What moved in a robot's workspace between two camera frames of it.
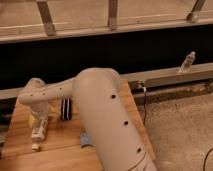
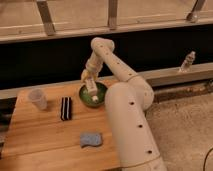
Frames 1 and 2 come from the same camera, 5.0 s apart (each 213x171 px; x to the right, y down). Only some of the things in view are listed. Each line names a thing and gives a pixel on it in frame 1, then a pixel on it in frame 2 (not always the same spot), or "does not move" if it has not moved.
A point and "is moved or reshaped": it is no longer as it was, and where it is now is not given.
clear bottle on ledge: x=186 y=66 does not move
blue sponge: x=84 y=139 does not move
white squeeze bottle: x=38 y=133 is moved or reshaped
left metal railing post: x=46 y=16 does not move
